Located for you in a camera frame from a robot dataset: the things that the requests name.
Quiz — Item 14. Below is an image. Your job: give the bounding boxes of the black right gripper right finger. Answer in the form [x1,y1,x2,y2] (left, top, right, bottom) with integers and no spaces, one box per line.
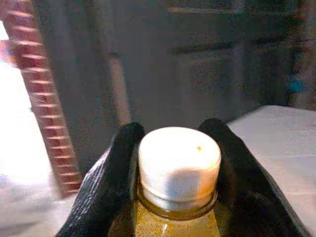
[197,118,309,237]

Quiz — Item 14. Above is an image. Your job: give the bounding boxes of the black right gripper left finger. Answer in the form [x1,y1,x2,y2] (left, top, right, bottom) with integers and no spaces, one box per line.
[55,122,146,237]

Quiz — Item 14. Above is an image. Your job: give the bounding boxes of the white capped juice bottle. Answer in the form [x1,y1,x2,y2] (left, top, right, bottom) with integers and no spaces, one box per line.
[108,127,237,237]

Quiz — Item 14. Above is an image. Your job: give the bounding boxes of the red ribbed plastic panel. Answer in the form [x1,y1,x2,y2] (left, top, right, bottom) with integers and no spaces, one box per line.
[0,0,83,198]

